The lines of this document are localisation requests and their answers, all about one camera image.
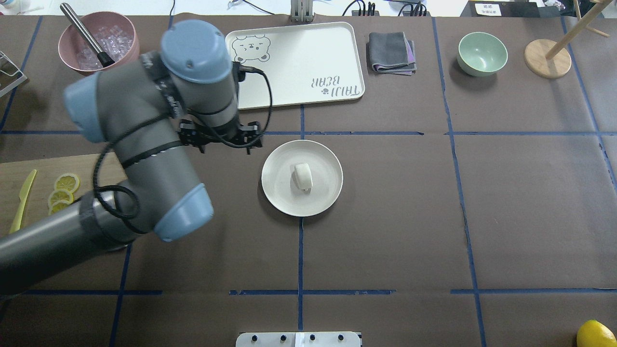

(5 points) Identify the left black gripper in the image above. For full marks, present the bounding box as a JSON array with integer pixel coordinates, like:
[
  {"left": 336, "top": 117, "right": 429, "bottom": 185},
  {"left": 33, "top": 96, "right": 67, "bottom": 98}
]
[{"left": 178, "top": 120, "right": 264, "bottom": 154}]

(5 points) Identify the cream round plate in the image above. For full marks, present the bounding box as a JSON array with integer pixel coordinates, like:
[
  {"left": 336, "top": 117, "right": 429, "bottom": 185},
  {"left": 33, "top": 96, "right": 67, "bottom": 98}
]
[{"left": 261, "top": 140, "right": 344, "bottom": 217}]

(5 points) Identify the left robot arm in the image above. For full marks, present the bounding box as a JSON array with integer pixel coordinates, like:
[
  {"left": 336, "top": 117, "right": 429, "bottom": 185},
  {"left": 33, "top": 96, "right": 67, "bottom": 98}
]
[{"left": 0, "top": 20, "right": 264, "bottom": 300}]

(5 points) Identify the cream bear serving tray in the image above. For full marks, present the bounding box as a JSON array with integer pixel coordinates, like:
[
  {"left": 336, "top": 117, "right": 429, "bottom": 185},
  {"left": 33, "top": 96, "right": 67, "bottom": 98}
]
[{"left": 226, "top": 22, "right": 365, "bottom": 109}]

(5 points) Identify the steel muddler black tip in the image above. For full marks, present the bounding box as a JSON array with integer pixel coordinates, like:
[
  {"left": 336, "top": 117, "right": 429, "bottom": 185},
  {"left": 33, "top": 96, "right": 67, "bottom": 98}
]
[{"left": 60, "top": 2, "right": 115, "bottom": 67}]

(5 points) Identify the black power strip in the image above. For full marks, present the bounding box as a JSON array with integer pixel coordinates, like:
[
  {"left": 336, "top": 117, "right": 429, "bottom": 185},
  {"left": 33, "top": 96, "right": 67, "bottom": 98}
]
[{"left": 342, "top": 0, "right": 430, "bottom": 17}]

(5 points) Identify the folded grey cloth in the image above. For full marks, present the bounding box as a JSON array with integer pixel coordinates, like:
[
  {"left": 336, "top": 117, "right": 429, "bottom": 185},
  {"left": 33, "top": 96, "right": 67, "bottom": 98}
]
[{"left": 368, "top": 32, "right": 417, "bottom": 75}]

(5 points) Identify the pink bowl with ice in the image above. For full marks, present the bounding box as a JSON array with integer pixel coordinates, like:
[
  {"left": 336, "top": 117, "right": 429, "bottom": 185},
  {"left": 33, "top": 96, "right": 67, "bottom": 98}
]
[{"left": 58, "top": 12, "right": 140, "bottom": 76}]

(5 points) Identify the middle lemon slice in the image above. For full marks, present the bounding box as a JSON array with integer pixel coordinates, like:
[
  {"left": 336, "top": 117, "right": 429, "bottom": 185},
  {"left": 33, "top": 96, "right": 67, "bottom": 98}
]
[{"left": 48, "top": 188, "right": 74, "bottom": 208}]

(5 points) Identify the yellow plastic knife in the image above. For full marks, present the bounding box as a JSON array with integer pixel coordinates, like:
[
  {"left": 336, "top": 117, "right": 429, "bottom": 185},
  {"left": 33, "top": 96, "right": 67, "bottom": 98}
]
[{"left": 9, "top": 169, "right": 38, "bottom": 234}]

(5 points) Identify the bamboo cutting board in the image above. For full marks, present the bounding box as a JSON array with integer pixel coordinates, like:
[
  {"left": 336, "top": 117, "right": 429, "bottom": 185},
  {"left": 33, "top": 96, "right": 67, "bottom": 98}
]
[{"left": 0, "top": 154, "right": 98, "bottom": 236}]

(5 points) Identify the mint green bowl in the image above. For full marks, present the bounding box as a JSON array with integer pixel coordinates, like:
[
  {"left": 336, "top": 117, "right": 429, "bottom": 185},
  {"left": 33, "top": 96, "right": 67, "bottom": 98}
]
[{"left": 457, "top": 32, "right": 509, "bottom": 77}]

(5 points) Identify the wooden mug tree stand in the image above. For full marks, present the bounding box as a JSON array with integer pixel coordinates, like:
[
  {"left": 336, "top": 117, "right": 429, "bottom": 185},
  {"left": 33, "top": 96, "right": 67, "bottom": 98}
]
[{"left": 524, "top": 0, "right": 612, "bottom": 79}]

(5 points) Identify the yellow lemon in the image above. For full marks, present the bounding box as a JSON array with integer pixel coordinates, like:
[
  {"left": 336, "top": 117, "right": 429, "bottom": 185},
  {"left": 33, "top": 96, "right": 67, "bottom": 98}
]
[{"left": 577, "top": 320, "right": 617, "bottom": 347}]

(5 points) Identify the aluminium frame post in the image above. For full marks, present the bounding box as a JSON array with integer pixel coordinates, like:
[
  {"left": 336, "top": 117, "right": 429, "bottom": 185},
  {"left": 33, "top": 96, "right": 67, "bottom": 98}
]
[{"left": 290, "top": 0, "right": 314, "bottom": 23}]

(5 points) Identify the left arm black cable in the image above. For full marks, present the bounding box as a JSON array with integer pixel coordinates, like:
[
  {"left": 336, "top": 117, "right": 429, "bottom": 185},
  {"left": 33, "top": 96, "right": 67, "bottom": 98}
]
[{"left": 92, "top": 65, "right": 274, "bottom": 220}]

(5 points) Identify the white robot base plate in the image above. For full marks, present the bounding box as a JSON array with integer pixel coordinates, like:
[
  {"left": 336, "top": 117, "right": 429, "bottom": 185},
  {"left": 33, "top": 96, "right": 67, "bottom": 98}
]
[{"left": 235, "top": 331, "right": 363, "bottom": 347}]

